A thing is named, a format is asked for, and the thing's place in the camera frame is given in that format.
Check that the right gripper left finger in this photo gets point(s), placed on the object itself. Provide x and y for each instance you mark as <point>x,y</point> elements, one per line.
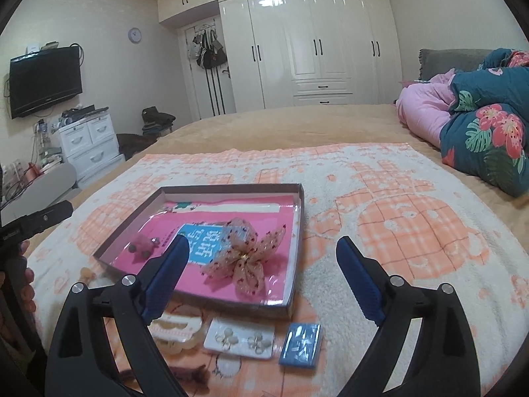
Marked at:
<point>80,359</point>

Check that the person's left hand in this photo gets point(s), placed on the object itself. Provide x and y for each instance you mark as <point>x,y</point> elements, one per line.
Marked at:
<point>27,293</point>

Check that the purple wall clock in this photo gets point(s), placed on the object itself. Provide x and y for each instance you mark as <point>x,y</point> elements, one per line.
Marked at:
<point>135,35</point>

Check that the tan bedspread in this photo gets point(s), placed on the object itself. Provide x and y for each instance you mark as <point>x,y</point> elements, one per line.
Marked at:
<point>285,128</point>

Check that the white drawer cabinet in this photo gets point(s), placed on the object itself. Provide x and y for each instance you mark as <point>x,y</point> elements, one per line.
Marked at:
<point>90,145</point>

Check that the orange white plush blanket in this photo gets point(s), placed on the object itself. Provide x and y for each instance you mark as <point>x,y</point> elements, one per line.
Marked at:
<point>413,216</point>

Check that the floral blue quilt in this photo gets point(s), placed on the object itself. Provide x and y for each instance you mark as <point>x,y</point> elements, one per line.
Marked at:
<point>487,133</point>

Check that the bags hanging on door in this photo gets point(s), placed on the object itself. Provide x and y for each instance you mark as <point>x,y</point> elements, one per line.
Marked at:
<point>206,50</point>

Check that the pearl flower earrings card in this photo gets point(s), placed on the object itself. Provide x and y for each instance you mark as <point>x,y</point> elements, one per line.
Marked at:
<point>240,338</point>

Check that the white door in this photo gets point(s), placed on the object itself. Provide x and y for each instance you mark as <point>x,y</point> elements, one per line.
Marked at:
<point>209,91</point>

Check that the white wardrobe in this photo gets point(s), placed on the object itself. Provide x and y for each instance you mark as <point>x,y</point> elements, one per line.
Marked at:
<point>283,53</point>

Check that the dotted organza bow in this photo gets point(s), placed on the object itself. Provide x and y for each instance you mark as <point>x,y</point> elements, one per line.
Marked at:
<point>243,257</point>

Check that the brown cardboard tray box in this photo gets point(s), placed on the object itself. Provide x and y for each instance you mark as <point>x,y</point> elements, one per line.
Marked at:
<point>225,192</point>

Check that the pile of dark clothes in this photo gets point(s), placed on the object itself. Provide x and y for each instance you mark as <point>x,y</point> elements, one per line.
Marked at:
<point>155,124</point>

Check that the pink pompom hair clip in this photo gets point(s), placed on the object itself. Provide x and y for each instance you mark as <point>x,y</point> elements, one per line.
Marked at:
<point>142,246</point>

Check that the grey chair back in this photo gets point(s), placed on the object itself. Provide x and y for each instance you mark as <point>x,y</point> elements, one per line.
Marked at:
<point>56,185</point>

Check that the black wall television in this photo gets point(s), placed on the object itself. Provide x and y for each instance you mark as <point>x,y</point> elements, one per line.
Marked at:
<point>43,79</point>

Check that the maroon hair clip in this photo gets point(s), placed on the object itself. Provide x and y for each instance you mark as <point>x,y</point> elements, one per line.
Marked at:
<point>196,377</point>

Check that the small blue box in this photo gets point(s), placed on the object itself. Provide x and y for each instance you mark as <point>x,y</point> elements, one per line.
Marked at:
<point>301,346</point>

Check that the cream claw hair clip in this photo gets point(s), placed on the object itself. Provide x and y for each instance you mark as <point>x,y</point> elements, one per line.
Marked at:
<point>174,333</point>

